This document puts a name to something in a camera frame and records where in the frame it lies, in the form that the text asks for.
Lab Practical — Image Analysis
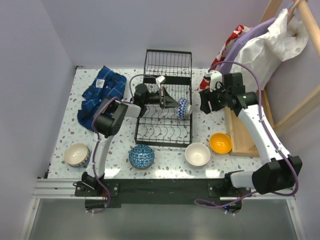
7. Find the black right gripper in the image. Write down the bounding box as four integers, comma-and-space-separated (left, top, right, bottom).
200, 82, 231, 115

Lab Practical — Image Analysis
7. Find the blue zigzag pattern bowl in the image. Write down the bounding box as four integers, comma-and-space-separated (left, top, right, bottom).
176, 97, 192, 120

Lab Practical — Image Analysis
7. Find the blue triangle pattern bowl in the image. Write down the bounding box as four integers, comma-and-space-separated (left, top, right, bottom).
128, 144, 155, 169

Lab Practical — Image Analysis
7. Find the cream striped rim bowl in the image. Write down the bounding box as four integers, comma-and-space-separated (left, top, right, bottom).
64, 143, 91, 167

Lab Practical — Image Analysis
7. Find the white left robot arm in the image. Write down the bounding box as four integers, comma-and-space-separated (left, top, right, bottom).
81, 83, 180, 196

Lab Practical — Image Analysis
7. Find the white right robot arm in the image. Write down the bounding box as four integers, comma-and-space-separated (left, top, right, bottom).
199, 70, 303, 197

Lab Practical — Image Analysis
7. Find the white cloth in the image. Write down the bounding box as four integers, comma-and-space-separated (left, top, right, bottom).
234, 8, 309, 90

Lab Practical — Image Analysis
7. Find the yellow bowl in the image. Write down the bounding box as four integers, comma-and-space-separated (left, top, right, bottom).
209, 132, 233, 154

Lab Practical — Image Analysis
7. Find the white ceramic bowl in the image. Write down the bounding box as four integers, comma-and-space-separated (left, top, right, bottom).
184, 142, 211, 167

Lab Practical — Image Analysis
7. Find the red floral cloth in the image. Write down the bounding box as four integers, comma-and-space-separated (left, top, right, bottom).
197, 24, 252, 93

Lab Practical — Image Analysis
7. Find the blue plaid shirt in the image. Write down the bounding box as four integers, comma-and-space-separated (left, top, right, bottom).
77, 66, 127, 131

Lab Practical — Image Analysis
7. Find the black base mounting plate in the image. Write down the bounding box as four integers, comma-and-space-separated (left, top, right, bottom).
74, 177, 253, 210

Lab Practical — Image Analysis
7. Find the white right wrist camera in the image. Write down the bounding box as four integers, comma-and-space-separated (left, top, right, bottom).
204, 70, 223, 92

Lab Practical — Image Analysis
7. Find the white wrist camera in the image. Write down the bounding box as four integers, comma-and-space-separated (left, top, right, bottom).
204, 70, 223, 92
155, 75, 166, 90

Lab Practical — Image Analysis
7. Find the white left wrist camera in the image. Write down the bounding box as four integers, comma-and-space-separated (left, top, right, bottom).
155, 75, 166, 90

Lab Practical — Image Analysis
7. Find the black wire dish rack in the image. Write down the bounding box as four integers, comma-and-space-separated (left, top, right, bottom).
133, 49, 193, 148

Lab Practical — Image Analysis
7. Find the wooden drying rack frame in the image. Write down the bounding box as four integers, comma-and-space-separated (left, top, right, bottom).
224, 0, 320, 157

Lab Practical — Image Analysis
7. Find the aluminium rail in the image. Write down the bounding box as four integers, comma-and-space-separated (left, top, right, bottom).
31, 176, 86, 201

